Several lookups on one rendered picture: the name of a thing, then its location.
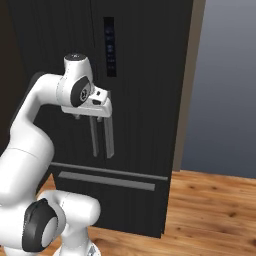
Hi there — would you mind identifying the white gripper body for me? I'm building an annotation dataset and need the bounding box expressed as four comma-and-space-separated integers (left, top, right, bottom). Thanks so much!
60, 98, 113, 119

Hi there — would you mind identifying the black fridge door with display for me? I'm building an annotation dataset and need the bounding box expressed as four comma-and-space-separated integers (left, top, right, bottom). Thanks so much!
89, 0, 196, 183

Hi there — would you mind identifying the black fridge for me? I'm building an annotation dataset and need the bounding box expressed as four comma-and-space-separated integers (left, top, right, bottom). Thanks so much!
5, 0, 196, 240

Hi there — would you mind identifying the black fridge door plain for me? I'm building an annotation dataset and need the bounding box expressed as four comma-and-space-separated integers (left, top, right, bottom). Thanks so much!
5, 0, 101, 169

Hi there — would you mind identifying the beige fridge housing panel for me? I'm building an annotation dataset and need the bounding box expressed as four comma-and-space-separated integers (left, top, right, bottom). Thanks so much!
171, 0, 207, 173

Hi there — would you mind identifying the black fridge drawer front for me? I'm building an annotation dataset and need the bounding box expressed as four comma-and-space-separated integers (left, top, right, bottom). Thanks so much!
49, 163, 170, 240

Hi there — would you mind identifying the dark brown cupboard side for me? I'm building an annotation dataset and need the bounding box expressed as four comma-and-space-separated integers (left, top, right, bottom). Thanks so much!
0, 0, 26, 158

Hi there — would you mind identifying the grey fridge drawer handle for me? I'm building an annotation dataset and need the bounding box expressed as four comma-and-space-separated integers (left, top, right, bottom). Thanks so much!
57, 170, 157, 192

